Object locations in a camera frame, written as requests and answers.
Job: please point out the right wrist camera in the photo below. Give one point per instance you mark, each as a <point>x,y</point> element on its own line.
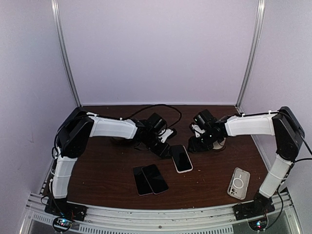
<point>205,120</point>

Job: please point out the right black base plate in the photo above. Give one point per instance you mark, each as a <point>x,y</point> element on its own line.
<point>251,209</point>

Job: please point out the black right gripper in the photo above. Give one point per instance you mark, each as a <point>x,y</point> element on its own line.
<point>194,146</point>

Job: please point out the pink phone case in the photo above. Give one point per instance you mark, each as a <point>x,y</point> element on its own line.
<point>181,159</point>

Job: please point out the left circuit board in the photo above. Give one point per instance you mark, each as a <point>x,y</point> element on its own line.
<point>61,224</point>

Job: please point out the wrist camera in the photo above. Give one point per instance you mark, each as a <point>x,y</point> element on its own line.
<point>155,123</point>
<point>205,120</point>

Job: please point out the aluminium frame post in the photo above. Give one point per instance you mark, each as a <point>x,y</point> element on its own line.
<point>260,14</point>
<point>64,54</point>

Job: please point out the clear phone case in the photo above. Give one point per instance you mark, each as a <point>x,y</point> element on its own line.
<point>239,184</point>

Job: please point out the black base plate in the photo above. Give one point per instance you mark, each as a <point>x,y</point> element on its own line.
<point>71,212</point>
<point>251,209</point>

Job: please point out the cream ceramic mug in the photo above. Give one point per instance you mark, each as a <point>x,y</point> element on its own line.
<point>219,145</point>

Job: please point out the right aluminium frame post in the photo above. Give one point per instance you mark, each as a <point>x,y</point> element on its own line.
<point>260,14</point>

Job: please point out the aluminium front rail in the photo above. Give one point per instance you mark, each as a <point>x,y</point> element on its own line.
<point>104,220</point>

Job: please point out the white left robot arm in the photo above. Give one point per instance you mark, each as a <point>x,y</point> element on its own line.
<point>73,135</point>

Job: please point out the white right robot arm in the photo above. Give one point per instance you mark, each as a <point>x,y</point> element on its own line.
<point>281,124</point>

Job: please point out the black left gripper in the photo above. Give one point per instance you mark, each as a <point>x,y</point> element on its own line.
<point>162,152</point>

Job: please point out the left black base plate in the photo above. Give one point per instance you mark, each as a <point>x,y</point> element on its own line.
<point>71,212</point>

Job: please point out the circuit board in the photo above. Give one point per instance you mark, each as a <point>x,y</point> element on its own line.
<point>258,224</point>
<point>61,224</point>

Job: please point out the right circuit board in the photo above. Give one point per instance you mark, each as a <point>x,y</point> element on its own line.
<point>258,224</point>

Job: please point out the left aluminium frame post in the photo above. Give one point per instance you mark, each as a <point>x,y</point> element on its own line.
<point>64,54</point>

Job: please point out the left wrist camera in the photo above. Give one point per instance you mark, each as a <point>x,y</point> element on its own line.
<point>155,123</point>

